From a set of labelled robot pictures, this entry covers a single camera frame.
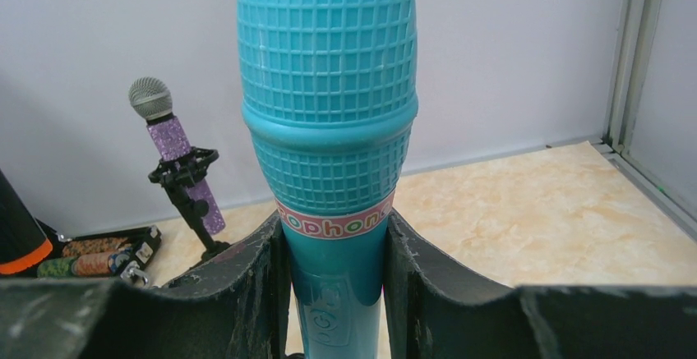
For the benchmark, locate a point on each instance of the turquoise toy microphone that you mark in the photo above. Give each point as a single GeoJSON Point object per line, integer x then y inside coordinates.
{"type": "Point", "coordinates": [329, 98]}

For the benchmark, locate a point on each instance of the orange brown poker chip row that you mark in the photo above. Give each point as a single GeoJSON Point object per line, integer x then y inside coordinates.
{"type": "Point", "coordinates": [98, 257]}

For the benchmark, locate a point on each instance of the shock mount tripod stand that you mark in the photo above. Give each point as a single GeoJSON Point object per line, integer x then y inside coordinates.
{"type": "Point", "coordinates": [183, 180]}

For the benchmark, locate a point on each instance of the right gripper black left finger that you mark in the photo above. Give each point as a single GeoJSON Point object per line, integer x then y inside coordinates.
{"type": "Point", "coordinates": [232, 306]}

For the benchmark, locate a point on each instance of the purple glitter microphone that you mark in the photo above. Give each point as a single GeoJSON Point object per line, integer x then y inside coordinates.
{"type": "Point", "coordinates": [152, 100]}

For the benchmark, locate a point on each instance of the green poker chip row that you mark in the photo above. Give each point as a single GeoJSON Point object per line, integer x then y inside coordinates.
{"type": "Point", "coordinates": [56, 268]}

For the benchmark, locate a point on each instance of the black orange-tipped microphone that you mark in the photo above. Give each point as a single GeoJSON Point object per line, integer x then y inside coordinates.
{"type": "Point", "coordinates": [24, 243]}

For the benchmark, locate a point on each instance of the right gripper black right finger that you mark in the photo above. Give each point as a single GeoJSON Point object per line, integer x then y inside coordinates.
{"type": "Point", "coordinates": [439, 308]}

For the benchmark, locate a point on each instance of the black poker chip case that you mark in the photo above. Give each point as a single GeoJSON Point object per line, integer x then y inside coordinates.
{"type": "Point", "coordinates": [146, 242]}

